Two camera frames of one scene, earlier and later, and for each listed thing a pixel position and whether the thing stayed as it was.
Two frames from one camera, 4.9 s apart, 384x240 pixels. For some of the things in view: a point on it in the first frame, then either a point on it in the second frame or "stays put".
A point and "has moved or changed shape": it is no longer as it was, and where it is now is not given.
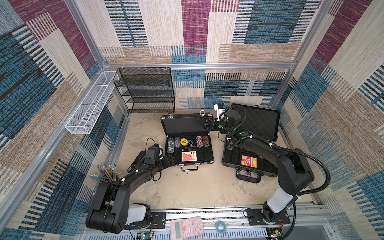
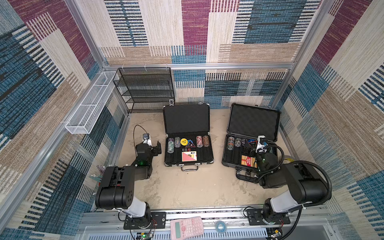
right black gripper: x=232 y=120 to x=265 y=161
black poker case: x=187 y=140 has moved or changed shape
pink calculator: x=184 y=228 stays put
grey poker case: x=249 y=163 stays put
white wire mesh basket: x=82 y=120 stays put
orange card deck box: x=248 y=161 stays put
